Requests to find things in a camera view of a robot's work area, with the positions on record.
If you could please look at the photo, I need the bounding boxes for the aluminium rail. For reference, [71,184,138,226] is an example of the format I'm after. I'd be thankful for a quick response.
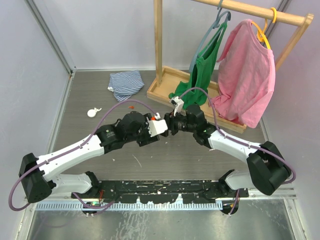
[24,186,297,201]

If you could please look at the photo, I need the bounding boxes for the pink t-shirt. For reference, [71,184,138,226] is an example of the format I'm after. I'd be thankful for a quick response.
[211,19,276,128]

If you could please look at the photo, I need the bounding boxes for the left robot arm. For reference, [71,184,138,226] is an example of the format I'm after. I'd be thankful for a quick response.
[19,111,168,204]

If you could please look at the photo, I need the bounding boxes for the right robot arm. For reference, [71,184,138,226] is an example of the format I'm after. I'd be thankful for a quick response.
[164,104,293,197]

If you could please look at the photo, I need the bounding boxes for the green tank top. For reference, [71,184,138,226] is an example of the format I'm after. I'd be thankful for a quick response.
[168,22,228,110]

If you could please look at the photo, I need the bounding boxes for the blue clothes hanger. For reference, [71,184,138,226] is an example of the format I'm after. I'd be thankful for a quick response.
[189,0,232,76]

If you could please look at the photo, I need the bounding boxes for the yellow clothes hanger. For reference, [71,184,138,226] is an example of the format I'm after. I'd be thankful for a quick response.
[251,7,277,50]

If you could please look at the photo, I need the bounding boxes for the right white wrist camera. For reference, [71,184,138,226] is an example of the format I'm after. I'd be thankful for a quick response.
[170,96,184,116]

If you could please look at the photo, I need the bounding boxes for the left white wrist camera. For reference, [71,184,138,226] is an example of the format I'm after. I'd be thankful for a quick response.
[147,119,168,137]

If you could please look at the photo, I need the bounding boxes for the wooden clothes rack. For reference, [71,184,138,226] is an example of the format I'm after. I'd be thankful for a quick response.
[146,0,315,134]

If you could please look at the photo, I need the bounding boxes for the white earbud case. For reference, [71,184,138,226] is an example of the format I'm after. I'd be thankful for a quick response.
[87,107,102,118]

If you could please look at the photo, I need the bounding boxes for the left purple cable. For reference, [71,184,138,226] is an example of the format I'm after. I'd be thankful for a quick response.
[8,99,161,216]

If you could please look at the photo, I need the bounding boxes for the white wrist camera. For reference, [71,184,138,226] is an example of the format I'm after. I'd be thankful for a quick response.
[170,96,184,116]
[147,119,168,137]

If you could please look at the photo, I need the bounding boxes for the blue striped folded cloth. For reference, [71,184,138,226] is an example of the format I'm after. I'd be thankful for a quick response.
[107,70,145,102]

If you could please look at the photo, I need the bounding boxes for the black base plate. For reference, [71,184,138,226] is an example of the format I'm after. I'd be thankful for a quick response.
[78,180,237,204]

